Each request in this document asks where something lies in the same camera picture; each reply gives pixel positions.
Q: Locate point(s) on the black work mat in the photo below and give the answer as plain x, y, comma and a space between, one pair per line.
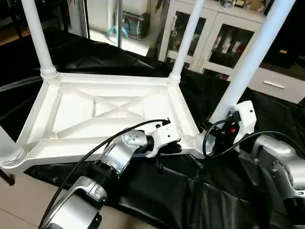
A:
190, 200

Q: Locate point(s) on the teal storage box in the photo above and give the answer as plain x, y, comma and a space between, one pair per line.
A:
131, 24

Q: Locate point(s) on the white glass-door cabinet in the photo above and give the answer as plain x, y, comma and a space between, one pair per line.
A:
219, 33

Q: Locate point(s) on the black metal stand leg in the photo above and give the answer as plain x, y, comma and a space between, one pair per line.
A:
5, 176

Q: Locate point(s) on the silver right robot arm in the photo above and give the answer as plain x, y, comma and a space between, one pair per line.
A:
279, 162

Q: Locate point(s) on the white drawer unit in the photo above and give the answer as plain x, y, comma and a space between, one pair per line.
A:
276, 83

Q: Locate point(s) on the brown teddy bear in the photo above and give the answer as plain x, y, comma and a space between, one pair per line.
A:
257, 5

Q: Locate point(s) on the black box yellow label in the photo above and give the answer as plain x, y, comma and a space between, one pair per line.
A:
286, 33

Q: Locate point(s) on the white plastic table top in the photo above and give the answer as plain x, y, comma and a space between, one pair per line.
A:
95, 105

